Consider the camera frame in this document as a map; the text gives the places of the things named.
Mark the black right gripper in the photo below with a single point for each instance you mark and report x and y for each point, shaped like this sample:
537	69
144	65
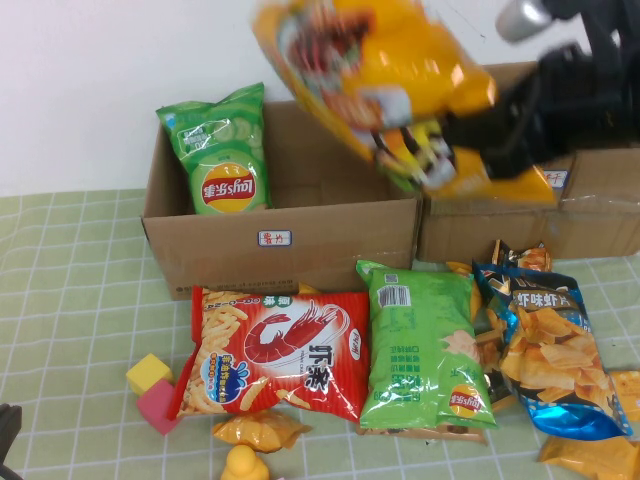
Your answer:
565	105

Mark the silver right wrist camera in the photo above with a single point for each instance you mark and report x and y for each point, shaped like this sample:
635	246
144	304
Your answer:
522	17

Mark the yellow rubber duck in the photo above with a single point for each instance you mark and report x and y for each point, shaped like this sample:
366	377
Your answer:
245	465

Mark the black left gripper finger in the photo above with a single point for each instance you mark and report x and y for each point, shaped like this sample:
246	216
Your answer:
10	425

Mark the green checkered tablecloth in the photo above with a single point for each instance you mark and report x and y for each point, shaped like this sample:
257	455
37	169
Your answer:
70	300

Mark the large yellow chip bag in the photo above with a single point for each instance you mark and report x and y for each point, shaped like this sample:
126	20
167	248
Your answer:
400	60

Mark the blue shrimp chip bag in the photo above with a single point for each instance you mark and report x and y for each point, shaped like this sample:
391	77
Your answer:
555	350

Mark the pink foam cube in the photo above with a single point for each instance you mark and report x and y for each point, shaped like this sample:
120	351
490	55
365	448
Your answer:
157	405

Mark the red shrimp stick bag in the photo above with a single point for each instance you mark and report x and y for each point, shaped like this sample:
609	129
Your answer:
300	350

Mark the taped cardboard box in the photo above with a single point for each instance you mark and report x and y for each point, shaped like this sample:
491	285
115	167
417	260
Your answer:
490	230

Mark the green cucumber chip bag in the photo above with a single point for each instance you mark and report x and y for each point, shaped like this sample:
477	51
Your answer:
225	160

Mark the printed yellow cracker packet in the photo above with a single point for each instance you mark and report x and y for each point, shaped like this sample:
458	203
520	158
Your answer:
625	395

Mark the green chip bag with barcode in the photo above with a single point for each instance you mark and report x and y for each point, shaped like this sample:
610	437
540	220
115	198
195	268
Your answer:
415	350

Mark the yellow packet behind red bag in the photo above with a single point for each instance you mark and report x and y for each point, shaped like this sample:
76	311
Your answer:
309	289

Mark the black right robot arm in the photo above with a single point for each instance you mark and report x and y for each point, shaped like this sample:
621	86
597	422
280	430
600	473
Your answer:
631	90

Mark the plain yellow snack packet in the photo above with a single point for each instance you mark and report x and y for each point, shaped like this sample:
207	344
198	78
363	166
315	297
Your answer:
590	457

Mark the printed cardboard box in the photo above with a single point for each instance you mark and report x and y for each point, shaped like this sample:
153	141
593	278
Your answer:
210	250

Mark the yellow foam cube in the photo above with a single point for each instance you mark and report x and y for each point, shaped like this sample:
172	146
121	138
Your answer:
147	372

